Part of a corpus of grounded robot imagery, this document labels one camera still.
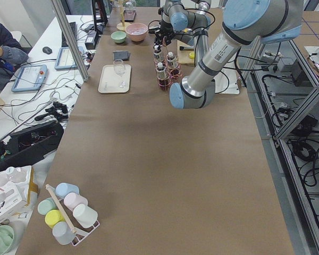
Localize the wine glass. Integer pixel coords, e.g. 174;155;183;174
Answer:
113;59;126;88

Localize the green mug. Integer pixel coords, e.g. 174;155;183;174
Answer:
37;198;57;215

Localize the pink mug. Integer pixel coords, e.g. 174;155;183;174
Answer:
64;192;88;211

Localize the tea bottle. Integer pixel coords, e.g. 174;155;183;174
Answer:
167;52;178;69
154;45;164;63
156;62;167;87

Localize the black computer mouse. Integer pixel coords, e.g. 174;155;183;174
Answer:
43;46;53;55

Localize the blue mug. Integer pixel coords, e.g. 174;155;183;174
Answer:
55;182;80;199

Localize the wooden rack handle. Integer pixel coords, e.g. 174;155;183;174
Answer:
45;184;77;234

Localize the white wire cup rack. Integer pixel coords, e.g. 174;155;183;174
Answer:
59;200;100;247

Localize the person in dark jacket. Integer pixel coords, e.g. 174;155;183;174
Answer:
0;23;29;91

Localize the black equipment case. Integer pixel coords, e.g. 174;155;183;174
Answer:
0;120;64;172

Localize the blue teach pendant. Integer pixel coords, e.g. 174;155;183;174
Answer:
11;64;48;92
55;47;77;71

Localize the grey mug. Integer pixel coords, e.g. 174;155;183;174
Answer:
52;222;75;245

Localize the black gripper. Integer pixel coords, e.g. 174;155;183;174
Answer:
148;25;175;46

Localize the white mug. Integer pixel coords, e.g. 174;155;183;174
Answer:
73;204;98;228

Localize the front tea bottle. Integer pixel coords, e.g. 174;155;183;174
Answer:
156;62;167;87

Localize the green bowl with cloth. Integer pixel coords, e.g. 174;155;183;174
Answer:
0;225;14;254

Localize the wooden cutting board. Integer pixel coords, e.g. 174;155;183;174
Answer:
177;40;195;66

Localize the yellow mug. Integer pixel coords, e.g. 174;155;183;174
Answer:
45;209;65;229

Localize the middle tea bottle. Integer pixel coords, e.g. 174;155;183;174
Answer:
167;52;178;69

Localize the white cardboard box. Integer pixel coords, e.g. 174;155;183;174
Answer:
0;166;39;223

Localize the beige tray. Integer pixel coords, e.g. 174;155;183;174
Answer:
98;64;131;94

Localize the black knife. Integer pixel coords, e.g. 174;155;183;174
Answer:
179;46;194;51

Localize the wooden cup tree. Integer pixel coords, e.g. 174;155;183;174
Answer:
111;0;130;31

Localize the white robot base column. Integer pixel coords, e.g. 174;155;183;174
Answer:
214;69;240;95

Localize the pink bowl with ice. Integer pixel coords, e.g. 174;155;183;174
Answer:
125;23;148;42

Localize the rear tea bottle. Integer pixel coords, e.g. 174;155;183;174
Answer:
154;45;164;63

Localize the copper wire bottle basket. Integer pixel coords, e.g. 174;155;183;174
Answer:
154;45;182;91

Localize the aluminium frame post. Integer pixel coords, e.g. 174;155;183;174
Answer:
51;0;89;82

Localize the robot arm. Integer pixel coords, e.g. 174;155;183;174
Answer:
149;1;212;64
170;1;303;109

